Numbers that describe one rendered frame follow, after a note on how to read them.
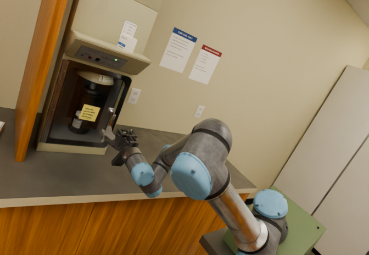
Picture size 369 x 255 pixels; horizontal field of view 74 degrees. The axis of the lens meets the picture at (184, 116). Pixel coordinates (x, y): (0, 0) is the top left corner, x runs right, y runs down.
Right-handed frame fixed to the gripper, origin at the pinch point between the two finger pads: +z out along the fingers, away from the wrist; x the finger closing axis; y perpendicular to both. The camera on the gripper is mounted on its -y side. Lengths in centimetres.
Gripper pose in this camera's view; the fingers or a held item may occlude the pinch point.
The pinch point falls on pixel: (114, 133)
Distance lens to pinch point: 118.2
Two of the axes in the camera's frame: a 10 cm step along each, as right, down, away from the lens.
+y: 4.0, -8.7, -2.7
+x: -7.7, -1.5, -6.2
